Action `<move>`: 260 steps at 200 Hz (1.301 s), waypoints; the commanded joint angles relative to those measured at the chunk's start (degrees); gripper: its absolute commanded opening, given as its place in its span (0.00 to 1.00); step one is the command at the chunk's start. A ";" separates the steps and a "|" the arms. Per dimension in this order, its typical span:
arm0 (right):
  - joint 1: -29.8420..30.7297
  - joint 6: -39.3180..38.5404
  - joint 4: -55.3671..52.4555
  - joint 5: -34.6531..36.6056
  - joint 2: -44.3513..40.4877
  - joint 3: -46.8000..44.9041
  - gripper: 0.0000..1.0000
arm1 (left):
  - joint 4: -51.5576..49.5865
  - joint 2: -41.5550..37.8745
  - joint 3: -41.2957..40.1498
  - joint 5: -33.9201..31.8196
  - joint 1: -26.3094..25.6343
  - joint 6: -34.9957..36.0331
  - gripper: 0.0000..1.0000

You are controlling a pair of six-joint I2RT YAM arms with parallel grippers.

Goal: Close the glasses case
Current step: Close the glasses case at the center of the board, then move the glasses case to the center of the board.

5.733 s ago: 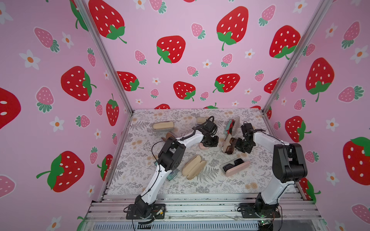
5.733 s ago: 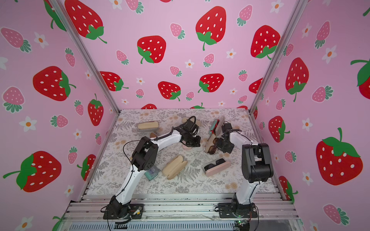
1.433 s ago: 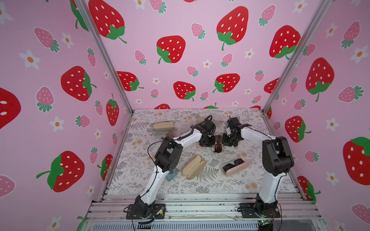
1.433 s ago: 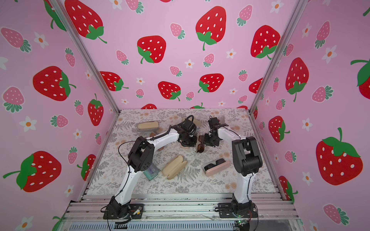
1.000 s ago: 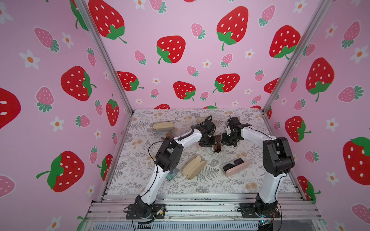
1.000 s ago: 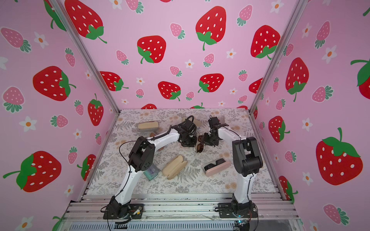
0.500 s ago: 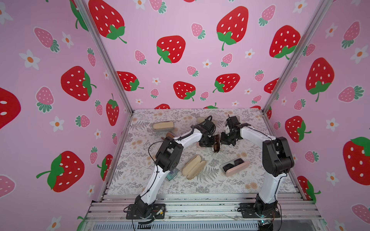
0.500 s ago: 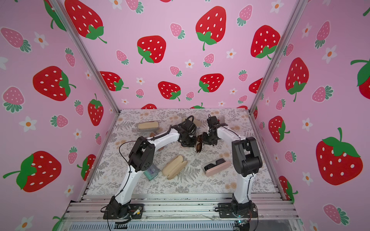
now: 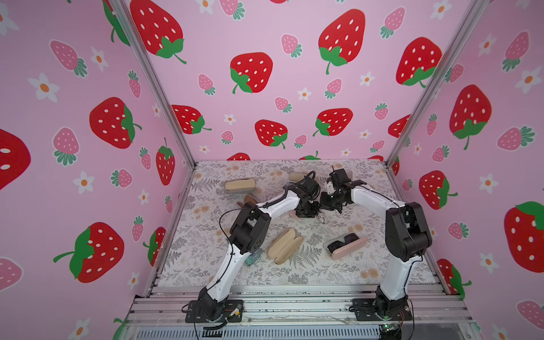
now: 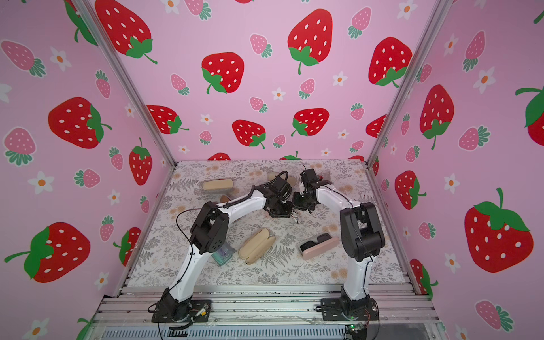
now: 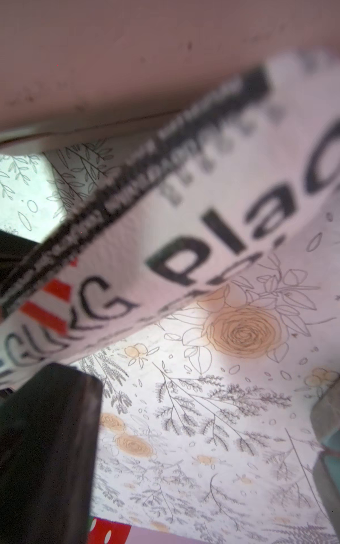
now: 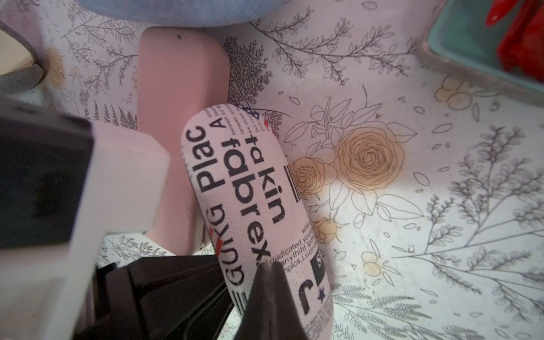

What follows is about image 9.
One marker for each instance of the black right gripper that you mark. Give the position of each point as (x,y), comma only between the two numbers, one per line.
(330,200)

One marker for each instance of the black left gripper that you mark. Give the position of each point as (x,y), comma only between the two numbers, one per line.
(314,214)

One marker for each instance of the pink case black sunglasses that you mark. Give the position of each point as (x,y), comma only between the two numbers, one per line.
(346,250)

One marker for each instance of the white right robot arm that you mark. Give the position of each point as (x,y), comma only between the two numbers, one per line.
(407,234)

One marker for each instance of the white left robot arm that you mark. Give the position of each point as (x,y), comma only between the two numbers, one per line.
(249,231)

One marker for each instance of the blue fabric glasses case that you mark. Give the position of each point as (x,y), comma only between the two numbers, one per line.
(295,177)

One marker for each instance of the tan woven glasses case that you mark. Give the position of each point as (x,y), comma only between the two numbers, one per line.
(284,247)

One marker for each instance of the purple case brown lining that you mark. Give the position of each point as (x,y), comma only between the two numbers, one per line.
(248,202)

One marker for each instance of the grey fabric glasses case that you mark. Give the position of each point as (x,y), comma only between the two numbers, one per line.
(240,185)

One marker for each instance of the green case purple glasses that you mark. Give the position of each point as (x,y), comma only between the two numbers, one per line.
(253,257)

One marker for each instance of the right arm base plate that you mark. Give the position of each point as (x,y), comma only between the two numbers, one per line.
(380,309)

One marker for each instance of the aluminium rail frame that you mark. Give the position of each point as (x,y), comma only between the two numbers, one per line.
(302,312)

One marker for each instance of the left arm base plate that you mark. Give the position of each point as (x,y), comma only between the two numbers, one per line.
(204,312)

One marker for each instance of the aluminium corner post right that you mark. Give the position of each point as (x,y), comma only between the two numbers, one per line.
(467,24)

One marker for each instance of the aluminium corner post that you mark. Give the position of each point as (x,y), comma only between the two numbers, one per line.
(467,24)
(128,25)

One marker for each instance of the aluminium corner post left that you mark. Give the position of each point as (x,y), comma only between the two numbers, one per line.
(128,25)

